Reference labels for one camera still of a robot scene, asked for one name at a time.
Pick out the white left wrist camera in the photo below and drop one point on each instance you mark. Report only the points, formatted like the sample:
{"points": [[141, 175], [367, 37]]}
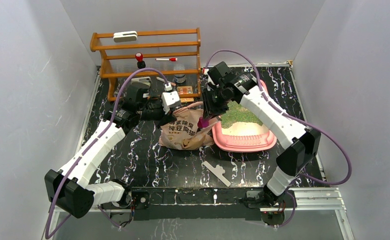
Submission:
{"points": [[170, 98]]}

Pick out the orange snack packet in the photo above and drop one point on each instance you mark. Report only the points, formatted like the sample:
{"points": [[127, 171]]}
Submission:
{"points": [[185, 90]]}

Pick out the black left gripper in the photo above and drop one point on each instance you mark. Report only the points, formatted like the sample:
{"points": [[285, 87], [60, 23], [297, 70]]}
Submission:
{"points": [[165, 114]]}

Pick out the white pen on shelf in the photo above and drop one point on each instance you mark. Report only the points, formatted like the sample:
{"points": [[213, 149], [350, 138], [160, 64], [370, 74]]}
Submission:
{"points": [[164, 81]]}

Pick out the white stapler on top shelf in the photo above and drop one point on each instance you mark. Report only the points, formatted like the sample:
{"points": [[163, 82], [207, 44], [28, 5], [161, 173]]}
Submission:
{"points": [[125, 36]]}

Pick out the pink cat litter box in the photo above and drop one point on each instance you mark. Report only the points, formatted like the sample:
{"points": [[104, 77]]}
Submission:
{"points": [[240, 131]]}

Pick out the grey stapler lower shelf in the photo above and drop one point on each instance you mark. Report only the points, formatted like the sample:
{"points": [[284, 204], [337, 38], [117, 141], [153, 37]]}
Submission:
{"points": [[143, 80]]}

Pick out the red white marker pen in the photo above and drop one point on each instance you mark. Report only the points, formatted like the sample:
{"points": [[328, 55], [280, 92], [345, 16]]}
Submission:
{"points": [[170, 59]]}

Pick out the small glass jar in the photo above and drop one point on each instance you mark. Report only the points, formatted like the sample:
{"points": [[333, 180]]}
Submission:
{"points": [[179, 78]]}

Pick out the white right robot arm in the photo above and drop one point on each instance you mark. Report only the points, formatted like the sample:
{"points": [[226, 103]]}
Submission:
{"points": [[300, 144]]}

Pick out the cat litter bag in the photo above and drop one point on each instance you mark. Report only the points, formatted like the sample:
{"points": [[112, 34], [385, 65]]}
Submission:
{"points": [[184, 133]]}

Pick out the red black stamp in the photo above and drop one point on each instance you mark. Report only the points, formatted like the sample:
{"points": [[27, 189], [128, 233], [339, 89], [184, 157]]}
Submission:
{"points": [[140, 60]]}

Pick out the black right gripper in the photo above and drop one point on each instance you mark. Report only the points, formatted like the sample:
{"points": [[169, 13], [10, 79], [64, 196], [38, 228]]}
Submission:
{"points": [[210, 110]]}

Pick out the grey bag sealing clip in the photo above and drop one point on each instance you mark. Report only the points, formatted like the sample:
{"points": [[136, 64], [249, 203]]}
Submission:
{"points": [[217, 171]]}

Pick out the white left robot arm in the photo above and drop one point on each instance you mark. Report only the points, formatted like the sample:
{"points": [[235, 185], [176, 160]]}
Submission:
{"points": [[69, 187]]}

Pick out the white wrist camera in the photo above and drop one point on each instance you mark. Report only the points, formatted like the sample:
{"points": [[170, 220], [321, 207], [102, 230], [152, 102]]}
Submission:
{"points": [[206, 80], [170, 98]]}

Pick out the orange wooden shelf rack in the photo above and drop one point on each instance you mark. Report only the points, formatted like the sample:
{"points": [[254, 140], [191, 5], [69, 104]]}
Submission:
{"points": [[118, 59]]}

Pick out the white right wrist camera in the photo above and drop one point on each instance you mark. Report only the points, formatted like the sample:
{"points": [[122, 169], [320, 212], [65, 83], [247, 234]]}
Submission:
{"points": [[206, 80]]}

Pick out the purple litter scoop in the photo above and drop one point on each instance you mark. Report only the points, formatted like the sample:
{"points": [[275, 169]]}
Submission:
{"points": [[206, 122]]}

